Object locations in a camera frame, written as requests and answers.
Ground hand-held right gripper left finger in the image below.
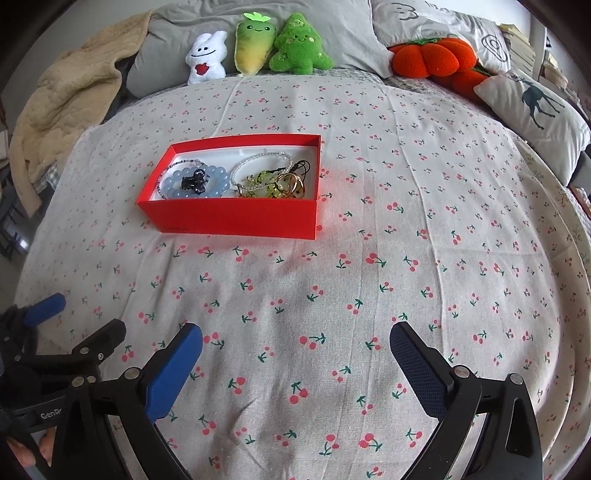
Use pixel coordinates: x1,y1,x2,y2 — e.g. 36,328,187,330
58,322,204,480

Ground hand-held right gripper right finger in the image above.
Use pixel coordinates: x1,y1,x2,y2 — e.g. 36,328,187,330
390,321,544,480

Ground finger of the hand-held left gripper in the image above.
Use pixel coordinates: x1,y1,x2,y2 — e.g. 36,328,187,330
0,292,66,358
69,319,127,370

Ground red jewelry box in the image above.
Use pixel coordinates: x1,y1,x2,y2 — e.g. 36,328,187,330
136,133,322,241

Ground black hair clip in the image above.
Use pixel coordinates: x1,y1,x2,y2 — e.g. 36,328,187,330
180,169,208,195

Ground light blue bead bracelet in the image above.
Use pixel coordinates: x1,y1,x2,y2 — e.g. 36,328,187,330
161,165,230,200

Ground green bead bracelet black cord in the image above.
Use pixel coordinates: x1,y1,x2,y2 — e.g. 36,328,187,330
239,170,283,198

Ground clear bead bracelet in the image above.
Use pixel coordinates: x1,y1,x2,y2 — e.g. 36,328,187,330
230,151,297,191

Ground person's left hand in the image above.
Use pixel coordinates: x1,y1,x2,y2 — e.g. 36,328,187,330
6,433,59,470

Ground cherry print bed sheet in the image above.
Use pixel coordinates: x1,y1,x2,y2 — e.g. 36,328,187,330
14,74,591,480

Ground beige quilted blanket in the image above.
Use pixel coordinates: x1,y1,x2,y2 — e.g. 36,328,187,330
8,9,156,219

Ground white deer print pillow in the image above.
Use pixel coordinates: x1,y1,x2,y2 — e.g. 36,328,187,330
473,69,591,186

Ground white rabbit plush toy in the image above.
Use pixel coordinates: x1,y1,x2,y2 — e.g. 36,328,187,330
185,30,230,86

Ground orange pumpkin plush cushion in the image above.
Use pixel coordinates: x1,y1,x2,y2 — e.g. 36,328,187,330
387,37,493,100

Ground green yellow carrot plush toy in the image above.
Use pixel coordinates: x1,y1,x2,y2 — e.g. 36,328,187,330
233,12,274,76

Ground stack of books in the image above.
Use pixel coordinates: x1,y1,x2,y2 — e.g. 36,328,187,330
498,22,574,89

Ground green tree plush toy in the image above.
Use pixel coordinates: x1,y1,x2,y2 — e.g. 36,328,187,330
268,13,334,75

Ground plain grey pillow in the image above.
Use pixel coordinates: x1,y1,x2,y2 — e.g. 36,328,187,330
126,0,396,98

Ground grey printed pillow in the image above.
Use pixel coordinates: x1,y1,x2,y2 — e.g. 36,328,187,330
371,0,511,75

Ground thin dark beaded bracelet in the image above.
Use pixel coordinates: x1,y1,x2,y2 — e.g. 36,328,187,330
154,158,209,200

